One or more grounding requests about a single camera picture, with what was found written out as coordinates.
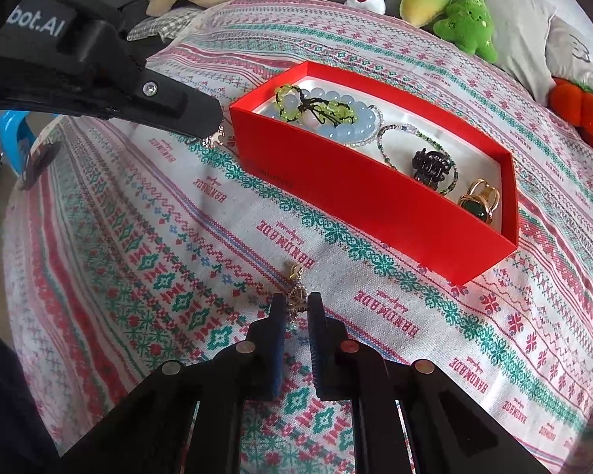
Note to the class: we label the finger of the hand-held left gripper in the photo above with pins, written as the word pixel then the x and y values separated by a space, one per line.
pixel 168 98

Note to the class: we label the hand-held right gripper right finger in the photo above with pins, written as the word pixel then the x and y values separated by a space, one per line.
pixel 316 340

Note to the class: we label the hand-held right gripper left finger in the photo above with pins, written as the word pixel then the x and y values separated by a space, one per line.
pixel 276 340

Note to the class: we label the small gold charm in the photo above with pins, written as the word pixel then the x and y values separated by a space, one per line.
pixel 216 139

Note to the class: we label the red jewelry box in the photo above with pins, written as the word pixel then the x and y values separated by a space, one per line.
pixel 375 207

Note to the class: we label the green bead flower pink centre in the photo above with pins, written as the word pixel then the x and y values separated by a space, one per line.
pixel 338 111

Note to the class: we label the black hair claw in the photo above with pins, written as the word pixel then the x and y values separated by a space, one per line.
pixel 430 163

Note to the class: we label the grey checked sheet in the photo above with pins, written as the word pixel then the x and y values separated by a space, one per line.
pixel 163 24

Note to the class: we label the blue plastic stool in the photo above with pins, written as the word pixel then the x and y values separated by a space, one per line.
pixel 10 133

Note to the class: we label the patterned red green bedspread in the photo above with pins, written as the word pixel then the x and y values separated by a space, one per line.
pixel 128 256

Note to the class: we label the dark cloth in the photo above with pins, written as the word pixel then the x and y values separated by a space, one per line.
pixel 10 405

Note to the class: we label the green tree plush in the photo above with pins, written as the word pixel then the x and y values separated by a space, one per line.
pixel 467 24

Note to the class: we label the grey pillow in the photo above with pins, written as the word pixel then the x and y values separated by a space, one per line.
pixel 514 5

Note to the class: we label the white printed pillow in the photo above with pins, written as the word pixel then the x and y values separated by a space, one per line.
pixel 583 49

